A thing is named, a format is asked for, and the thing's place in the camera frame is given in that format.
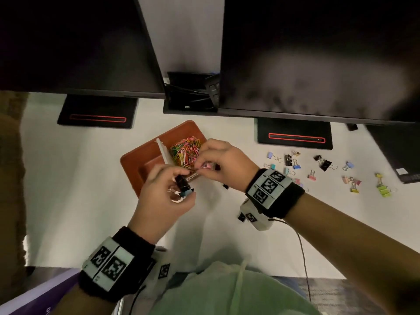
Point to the person's left hand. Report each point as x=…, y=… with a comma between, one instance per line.
x=154, y=206

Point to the person's right hand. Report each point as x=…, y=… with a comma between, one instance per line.
x=229, y=163

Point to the person's left thumb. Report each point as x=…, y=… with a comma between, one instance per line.
x=185, y=203

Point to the person's right thumb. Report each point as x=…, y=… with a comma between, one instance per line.
x=207, y=171

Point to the pink binder clip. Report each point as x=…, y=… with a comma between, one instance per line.
x=206, y=165

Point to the teal binder clip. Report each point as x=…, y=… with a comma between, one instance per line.
x=187, y=193

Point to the black binder clip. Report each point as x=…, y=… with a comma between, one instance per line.
x=182, y=183

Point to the person's left forearm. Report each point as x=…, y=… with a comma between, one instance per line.
x=82, y=303

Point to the person's right forearm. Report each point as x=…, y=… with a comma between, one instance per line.
x=354, y=246

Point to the pile of coloured paper clips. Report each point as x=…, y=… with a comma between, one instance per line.
x=184, y=152

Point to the brown leather tray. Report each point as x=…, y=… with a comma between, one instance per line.
x=144, y=157

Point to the black marker wristband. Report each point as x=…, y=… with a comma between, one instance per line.
x=274, y=191
x=113, y=264

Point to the light green hooded sweatshirt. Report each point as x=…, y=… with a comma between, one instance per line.
x=213, y=291

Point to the black red-striped monitor base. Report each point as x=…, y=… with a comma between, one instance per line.
x=98, y=111
x=295, y=129

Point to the scattered group of binder clips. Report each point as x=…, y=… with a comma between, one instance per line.
x=324, y=165

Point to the small black block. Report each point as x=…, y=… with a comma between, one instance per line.
x=352, y=127

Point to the large black computer monitor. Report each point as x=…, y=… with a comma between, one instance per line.
x=315, y=52

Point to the brown board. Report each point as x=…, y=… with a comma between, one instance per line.
x=11, y=193

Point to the purple box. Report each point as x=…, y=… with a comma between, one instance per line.
x=36, y=296

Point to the black flat device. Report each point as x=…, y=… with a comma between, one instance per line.
x=397, y=147

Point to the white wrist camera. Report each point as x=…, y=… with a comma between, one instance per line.
x=256, y=219
x=162, y=268

